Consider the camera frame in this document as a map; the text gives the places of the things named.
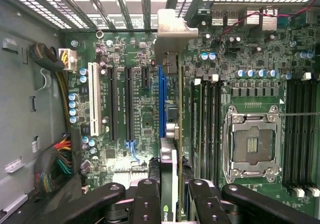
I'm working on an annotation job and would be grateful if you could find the silver chipset heatsink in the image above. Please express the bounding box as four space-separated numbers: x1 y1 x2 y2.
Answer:
111 155 151 184

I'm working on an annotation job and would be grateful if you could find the metal CPU socket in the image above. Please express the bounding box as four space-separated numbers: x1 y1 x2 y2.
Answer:
221 104 283 185

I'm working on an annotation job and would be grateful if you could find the green RAM stick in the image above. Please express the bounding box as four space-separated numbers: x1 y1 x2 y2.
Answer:
189 79 203 179

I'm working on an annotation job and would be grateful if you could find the green motherboard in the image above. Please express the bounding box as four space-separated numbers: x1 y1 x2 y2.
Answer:
61 6 320 212

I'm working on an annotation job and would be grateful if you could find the long black expansion slot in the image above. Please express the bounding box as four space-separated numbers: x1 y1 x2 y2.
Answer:
106 67 119 143
123 67 135 143

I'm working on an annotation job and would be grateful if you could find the blue expansion slot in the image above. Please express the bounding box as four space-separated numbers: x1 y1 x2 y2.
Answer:
158 65 168 139

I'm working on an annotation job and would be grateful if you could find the white expansion slot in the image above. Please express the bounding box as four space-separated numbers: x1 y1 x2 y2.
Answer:
87 61 103 138

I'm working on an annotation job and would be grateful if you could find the short black expansion slot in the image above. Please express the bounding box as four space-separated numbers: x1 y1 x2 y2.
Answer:
141 67 151 89

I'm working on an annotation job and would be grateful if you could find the thin metal locking lever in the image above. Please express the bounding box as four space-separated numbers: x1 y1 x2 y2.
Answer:
276 111 320 117

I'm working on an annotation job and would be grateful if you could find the white power connector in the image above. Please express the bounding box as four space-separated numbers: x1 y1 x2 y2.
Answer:
58 48 78 72

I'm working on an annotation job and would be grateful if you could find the black open PC case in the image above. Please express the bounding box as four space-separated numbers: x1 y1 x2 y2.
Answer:
0 0 320 224

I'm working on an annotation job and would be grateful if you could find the coloured power wire bundle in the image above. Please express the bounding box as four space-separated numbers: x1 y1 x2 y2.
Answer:
33 131 85 197

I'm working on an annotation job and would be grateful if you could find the yellow wire bundle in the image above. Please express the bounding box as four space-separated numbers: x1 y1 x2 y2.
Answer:
55 70 73 133

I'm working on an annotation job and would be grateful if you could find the black sleeved cable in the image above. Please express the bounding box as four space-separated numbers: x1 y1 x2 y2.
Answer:
28 43 66 73

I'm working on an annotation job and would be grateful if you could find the red twisted wire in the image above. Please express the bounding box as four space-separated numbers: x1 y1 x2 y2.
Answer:
219 8 320 39

